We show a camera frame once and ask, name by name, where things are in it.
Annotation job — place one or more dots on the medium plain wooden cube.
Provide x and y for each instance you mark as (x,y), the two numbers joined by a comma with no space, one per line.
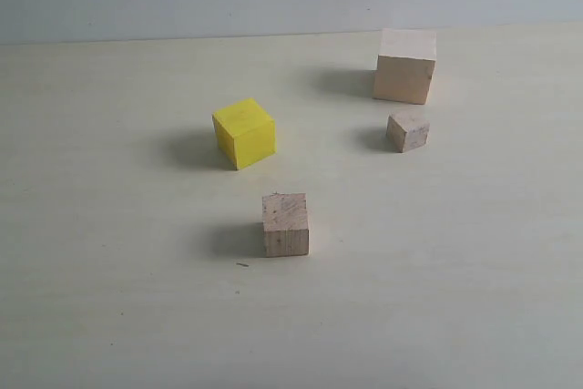
(285,225)

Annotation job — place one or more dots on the yellow wooden cube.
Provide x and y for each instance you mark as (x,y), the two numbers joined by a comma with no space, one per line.
(245,132)

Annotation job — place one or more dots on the large plain wooden cube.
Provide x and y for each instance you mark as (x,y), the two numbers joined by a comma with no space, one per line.
(405,65)

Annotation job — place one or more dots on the small plain wooden cube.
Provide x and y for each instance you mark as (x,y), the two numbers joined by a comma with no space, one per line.
(407,130)

